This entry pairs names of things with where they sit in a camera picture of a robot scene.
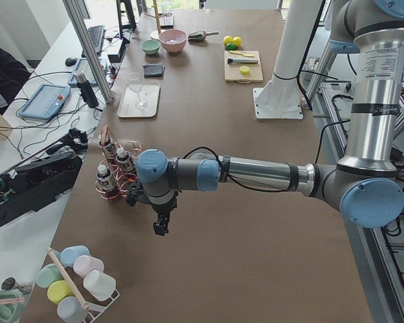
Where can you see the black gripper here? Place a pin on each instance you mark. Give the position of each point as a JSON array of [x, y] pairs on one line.
[[162, 212]]

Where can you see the tea bottle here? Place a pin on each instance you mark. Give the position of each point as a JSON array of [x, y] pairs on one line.
[[124, 161], [106, 183], [109, 149]]

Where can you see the copper wire bottle basket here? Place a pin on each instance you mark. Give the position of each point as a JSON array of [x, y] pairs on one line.
[[116, 171]]

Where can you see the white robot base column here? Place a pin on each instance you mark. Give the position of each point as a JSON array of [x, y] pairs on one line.
[[280, 98]]

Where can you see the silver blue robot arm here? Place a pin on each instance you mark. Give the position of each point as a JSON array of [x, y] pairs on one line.
[[361, 185]]

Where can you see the white cup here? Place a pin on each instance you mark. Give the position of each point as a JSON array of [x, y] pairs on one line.
[[99, 284]]

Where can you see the pink cup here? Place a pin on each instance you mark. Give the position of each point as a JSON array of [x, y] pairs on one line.
[[85, 264]]

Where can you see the blue cup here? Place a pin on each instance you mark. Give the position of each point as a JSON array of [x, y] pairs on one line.
[[69, 255]]

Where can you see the white cup rack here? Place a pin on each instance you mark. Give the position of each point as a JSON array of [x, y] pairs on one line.
[[96, 309]]

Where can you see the yellow cup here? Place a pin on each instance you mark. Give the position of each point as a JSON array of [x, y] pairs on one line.
[[59, 290]]

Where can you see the green cup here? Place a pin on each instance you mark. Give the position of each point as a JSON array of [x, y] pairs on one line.
[[48, 275]]

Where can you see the grey cup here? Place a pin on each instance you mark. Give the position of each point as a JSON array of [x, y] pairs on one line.
[[71, 311]]

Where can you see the black equipment case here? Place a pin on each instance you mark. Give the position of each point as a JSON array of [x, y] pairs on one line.
[[33, 186]]

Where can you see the clear wine glass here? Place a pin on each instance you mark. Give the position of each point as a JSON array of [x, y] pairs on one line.
[[136, 85]]

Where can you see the grey folded cloth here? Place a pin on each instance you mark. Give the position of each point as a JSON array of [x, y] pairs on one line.
[[153, 70]]

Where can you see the black thermos bottle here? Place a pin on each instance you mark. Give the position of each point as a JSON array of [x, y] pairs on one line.
[[86, 90]]

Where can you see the metal jigger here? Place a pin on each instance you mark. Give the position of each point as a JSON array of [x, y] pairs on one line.
[[11, 284]]

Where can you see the wooden cutting board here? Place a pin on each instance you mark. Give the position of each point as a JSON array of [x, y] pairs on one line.
[[232, 72]]

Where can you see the blue teach pendant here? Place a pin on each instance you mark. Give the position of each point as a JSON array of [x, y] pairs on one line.
[[83, 66], [46, 102]]

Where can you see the half lemon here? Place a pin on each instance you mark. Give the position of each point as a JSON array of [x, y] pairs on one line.
[[244, 70]]

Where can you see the steel muddler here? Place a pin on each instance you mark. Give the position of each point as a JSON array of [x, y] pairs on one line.
[[231, 61]]

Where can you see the green bowl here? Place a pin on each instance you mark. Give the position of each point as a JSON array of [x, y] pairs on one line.
[[150, 47]]

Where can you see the pink bowl with ice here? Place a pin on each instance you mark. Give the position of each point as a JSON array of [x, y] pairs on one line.
[[173, 41]]

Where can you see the black computer mouse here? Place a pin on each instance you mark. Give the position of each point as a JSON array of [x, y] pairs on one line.
[[70, 61]]

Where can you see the yellow plastic knife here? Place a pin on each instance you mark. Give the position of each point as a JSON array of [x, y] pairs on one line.
[[235, 52]]

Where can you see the metal ice scoop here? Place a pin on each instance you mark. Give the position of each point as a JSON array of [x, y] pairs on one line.
[[200, 36]]

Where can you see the black keyboard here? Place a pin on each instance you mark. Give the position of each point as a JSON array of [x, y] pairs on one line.
[[96, 34]]

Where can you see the wooden stand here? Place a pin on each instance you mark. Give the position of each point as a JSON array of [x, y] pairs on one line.
[[163, 14]]

